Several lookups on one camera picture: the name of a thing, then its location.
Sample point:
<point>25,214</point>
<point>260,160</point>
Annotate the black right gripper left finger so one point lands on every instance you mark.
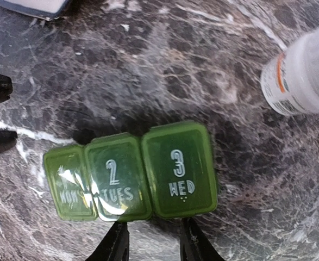
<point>114,246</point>

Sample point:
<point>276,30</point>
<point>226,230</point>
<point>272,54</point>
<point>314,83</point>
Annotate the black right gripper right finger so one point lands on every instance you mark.
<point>194,245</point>

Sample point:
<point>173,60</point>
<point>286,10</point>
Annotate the green weekly pill organizer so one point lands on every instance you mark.
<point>168,172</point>

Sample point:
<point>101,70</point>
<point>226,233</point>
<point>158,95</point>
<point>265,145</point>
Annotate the white pill bottle orange label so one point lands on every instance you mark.
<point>290,81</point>

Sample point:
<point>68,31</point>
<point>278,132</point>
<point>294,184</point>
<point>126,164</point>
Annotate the floral square ceramic plate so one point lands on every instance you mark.
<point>45,9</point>

